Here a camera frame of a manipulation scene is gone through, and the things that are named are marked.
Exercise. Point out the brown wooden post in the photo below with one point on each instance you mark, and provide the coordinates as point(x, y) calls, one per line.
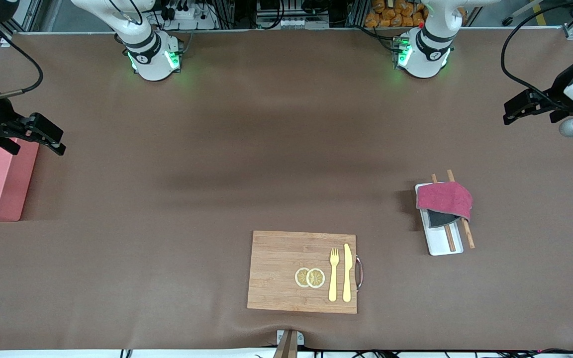
point(286, 348)

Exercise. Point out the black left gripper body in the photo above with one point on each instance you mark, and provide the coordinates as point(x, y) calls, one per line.
point(555, 98)

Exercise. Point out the yellow fork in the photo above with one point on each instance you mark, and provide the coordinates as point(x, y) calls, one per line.
point(333, 283)

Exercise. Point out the grey metal bracket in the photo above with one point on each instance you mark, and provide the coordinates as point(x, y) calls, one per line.
point(300, 339)

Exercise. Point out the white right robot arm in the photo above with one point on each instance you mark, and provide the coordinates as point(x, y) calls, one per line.
point(149, 57)

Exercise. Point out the white rectangular tray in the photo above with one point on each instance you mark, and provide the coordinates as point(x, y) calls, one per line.
point(440, 243)

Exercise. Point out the pink and grey cloth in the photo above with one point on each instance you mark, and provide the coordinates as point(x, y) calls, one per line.
point(445, 199)

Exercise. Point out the lemon slice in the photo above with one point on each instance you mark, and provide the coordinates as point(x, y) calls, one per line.
point(316, 278)
point(300, 277)

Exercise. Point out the orange snack packs pile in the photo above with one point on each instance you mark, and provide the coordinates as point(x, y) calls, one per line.
point(393, 15)

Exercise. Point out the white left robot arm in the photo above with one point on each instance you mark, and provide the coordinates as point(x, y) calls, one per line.
point(423, 59)

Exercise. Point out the white power strip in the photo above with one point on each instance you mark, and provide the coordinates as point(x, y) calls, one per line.
point(294, 23)
point(187, 20)

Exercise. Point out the yellow knife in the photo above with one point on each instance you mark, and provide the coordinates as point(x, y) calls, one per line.
point(347, 273)

